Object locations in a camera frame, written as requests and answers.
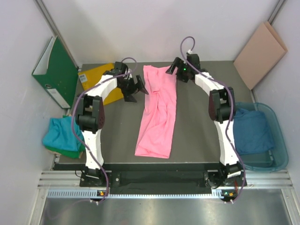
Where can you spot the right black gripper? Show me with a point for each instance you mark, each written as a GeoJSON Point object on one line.
{"type": "Point", "coordinates": [177, 62]}

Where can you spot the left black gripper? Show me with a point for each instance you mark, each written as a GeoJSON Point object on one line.
{"type": "Point", "coordinates": [129, 97]}

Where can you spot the pink t shirt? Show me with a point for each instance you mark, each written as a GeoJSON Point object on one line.
{"type": "Point", "coordinates": [158, 119]}

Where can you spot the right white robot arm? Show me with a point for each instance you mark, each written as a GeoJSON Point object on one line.
{"type": "Point", "coordinates": [221, 109]}

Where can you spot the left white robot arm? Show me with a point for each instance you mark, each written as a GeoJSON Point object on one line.
{"type": "Point", "coordinates": [90, 115]}

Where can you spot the yellow padded envelope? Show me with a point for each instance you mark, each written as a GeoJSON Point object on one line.
{"type": "Point", "coordinates": [92, 76]}

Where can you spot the green folded t shirt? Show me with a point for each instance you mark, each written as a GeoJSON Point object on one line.
{"type": "Point", "coordinates": [67, 153]}

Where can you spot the teal folded t shirt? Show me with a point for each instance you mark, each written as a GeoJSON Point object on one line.
{"type": "Point", "coordinates": [60, 136]}

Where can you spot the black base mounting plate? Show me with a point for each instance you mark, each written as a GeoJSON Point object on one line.
{"type": "Point", "coordinates": [161, 178]}

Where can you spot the beige paper folder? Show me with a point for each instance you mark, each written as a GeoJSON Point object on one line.
{"type": "Point", "coordinates": [261, 53]}

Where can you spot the blue t shirt in bin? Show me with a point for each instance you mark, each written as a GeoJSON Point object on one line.
{"type": "Point", "coordinates": [252, 134]}

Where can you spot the teal plastic bin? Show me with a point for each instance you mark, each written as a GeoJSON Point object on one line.
{"type": "Point", "coordinates": [275, 159]}

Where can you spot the green ring binder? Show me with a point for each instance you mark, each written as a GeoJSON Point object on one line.
{"type": "Point", "coordinates": [57, 74]}

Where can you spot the grey slotted cable duct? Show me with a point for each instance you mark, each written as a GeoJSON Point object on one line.
{"type": "Point", "coordinates": [97, 194]}

